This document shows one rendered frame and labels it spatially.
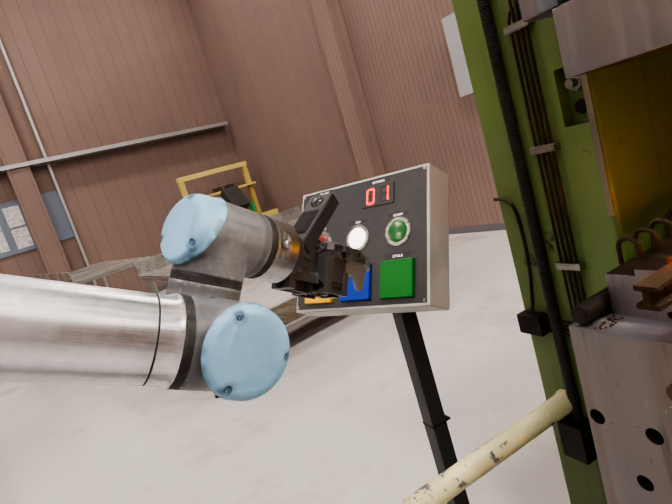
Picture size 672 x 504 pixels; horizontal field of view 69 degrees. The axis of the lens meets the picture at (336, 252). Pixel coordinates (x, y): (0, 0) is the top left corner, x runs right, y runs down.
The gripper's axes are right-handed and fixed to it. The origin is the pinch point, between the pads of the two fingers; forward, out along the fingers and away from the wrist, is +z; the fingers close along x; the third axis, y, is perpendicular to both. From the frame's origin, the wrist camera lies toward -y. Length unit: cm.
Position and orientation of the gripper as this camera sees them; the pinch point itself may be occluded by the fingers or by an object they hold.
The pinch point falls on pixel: (363, 264)
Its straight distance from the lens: 86.6
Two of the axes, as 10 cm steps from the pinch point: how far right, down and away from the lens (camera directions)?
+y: -0.4, 9.7, -2.3
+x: 7.7, -1.2, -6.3
